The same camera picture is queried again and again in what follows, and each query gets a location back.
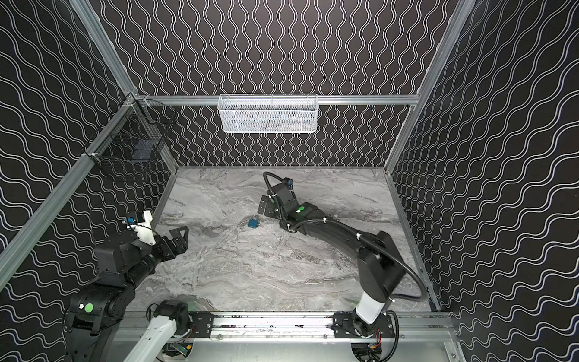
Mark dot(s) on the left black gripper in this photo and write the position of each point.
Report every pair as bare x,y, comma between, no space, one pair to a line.
167,244

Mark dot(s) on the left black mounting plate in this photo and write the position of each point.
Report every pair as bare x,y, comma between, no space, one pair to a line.
200,325

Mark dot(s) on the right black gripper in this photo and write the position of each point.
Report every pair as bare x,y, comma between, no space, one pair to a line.
271,206

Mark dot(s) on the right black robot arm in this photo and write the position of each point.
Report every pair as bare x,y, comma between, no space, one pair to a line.
382,272

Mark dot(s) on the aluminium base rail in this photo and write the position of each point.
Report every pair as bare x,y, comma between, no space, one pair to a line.
315,327

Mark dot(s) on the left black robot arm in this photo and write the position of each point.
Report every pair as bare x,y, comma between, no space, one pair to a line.
124,261

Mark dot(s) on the black mounting plate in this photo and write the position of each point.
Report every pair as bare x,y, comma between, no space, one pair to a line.
347,325
200,325

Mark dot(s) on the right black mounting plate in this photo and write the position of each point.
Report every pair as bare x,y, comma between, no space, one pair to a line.
347,325

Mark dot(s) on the blue padlock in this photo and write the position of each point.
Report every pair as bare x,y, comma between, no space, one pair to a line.
253,222

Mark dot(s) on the white wire mesh basket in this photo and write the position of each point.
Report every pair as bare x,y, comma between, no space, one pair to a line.
269,113

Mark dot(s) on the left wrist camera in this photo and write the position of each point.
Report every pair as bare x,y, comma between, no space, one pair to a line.
141,223

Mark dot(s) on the black wire mesh basket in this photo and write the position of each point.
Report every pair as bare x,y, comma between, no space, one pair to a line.
132,153

